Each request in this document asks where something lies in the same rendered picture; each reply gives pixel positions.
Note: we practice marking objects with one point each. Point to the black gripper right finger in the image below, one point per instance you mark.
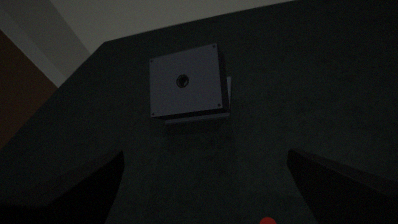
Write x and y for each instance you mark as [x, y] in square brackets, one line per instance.
[339, 194]

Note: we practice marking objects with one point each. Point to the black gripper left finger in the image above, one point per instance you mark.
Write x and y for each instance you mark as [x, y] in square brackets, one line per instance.
[83, 195]

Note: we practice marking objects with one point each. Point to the grey square panel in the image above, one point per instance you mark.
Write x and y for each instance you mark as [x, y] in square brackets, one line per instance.
[190, 86]

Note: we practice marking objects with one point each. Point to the red peg with white band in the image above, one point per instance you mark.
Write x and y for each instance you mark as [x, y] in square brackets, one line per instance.
[267, 220]

